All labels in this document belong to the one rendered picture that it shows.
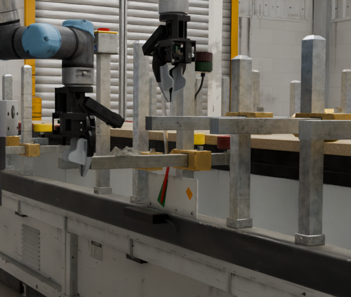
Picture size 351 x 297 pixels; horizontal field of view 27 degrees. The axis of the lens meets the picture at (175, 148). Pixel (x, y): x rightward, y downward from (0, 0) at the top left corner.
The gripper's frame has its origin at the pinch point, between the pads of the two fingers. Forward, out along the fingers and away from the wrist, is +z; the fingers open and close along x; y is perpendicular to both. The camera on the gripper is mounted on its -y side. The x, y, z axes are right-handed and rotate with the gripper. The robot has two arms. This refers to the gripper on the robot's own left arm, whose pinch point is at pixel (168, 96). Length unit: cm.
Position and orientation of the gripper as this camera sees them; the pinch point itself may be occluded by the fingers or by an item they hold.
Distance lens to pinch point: 186.3
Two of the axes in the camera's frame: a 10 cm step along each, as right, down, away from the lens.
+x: 8.6, -0.2, 5.1
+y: 5.1, 0.5, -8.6
